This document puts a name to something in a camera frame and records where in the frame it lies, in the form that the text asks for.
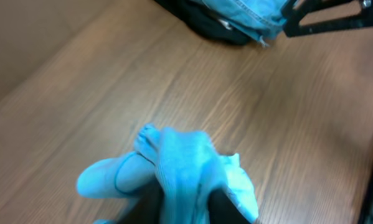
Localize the light blue t-shirt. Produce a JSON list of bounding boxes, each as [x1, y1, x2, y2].
[[76, 124, 259, 223]]

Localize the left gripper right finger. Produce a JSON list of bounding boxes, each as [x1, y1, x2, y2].
[[207, 189, 250, 224]]

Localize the blue denim shorts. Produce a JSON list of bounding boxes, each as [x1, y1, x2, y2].
[[193, 0, 287, 47]]

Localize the black garment under shorts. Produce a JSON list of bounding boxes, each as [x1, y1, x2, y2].
[[154, 0, 251, 46]]

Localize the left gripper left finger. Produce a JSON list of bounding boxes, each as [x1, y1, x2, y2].
[[117, 179, 164, 224]]

